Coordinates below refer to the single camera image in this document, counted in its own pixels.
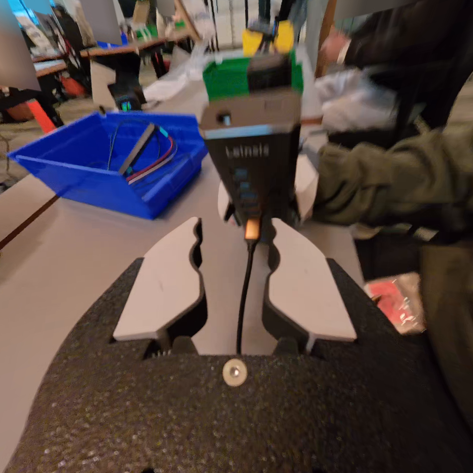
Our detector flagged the black device with green light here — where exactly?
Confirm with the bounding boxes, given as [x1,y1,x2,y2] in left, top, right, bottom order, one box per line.
[107,65,147,111]

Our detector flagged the blue plastic bin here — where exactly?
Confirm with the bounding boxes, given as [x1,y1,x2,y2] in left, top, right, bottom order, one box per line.
[7,110,210,221]

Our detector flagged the red white ribbon cable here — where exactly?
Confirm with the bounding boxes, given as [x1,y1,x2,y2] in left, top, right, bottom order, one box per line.
[126,134,179,185]

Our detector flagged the grey desk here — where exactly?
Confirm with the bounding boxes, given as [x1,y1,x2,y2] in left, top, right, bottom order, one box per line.
[0,83,366,473]

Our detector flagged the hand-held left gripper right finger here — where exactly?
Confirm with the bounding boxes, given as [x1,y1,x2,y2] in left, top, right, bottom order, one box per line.
[262,217,358,355]

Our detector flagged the white plastic bag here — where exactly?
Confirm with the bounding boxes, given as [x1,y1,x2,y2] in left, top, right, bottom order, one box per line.
[314,68,398,132]

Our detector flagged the green plastic bin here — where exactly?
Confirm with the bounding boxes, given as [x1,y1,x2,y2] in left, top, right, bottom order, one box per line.
[203,50,304,102]

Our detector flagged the black charging hub box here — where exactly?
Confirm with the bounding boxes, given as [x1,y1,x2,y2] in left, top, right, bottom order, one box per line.
[200,92,302,231]

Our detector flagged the person's right forearm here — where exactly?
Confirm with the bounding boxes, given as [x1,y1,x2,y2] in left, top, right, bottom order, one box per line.
[314,124,473,239]

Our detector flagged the black usb cable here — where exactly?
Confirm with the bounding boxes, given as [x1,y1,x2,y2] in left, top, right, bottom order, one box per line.
[236,216,264,356]

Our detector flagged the orange stand leg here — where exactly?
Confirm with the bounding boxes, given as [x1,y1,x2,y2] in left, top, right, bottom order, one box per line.
[28,100,58,134]

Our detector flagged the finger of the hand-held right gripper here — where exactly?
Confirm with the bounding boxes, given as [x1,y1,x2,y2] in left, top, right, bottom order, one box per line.
[217,181,236,223]
[294,157,321,222]

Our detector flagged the black strap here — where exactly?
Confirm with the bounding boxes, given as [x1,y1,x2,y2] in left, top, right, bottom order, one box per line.
[118,124,156,176]

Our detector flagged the yellow clamp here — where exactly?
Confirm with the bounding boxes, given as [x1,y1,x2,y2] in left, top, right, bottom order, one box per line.
[242,29,264,57]
[273,20,295,54]

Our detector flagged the white board piece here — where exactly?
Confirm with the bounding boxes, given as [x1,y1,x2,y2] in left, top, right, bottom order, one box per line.
[90,61,117,108]

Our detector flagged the wooden work table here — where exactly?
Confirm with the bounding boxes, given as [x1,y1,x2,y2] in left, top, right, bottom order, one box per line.
[79,33,196,60]

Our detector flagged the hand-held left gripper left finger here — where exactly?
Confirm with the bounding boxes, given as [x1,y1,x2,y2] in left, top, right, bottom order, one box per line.
[112,217,208,353]

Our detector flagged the red clear parts packet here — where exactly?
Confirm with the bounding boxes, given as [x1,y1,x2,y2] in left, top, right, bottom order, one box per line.
[364,273,426,335]

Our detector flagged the crumpled white plastic sheet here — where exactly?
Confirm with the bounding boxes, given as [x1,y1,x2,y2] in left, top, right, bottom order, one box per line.
[142,48,213,102]

